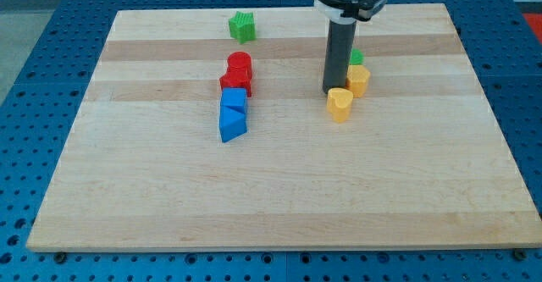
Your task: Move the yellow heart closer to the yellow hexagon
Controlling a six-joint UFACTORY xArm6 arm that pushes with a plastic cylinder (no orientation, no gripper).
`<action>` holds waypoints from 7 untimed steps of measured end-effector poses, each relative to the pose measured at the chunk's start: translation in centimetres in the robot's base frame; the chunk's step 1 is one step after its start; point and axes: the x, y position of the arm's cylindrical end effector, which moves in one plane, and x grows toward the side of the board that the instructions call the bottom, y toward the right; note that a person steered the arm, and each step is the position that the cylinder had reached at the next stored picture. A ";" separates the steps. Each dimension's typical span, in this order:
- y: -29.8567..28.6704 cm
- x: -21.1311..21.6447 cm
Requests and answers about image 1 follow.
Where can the blue triangle block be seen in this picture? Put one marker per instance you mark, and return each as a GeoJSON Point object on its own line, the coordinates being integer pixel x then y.
{"type": "Point", "coordinates": [231, 124]}

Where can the yellow hexagon block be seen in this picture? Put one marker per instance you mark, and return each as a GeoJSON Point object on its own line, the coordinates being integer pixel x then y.
{"type": "Point", "coordinates": [357, 79]}

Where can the red angular block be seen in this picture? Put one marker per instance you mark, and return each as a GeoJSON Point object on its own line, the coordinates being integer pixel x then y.
{"type": "Point", "coordinates": [237, 79]}

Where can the blue cube block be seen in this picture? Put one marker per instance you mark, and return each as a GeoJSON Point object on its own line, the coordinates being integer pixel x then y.
{"type": "Point", "coordinates": [234, 98]}

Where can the green star block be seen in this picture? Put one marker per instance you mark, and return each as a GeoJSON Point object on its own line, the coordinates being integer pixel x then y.
{"type": "Point", "coordinates": [242, 27]}

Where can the red cylinder block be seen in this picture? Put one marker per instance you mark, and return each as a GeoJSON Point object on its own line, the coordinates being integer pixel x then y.
{"type": "Point", "coordinates": [238, 61]}

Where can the light wooden board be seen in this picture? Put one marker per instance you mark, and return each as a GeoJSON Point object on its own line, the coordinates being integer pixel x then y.
{"type": "Point", "coordinates": [420, 164]}

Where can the green cylinder block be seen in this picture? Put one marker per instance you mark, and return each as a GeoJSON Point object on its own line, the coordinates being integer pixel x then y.
{"type": "Point", "coordinates": [357, 57]}

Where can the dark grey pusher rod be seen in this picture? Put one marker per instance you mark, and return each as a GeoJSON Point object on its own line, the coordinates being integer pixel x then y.
{"type": "Point", "coordinates": [338, 53]}

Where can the yellow heart block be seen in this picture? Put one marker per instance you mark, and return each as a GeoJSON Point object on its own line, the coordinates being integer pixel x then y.
{"type": "Point", "coordinates": [339, 101]}

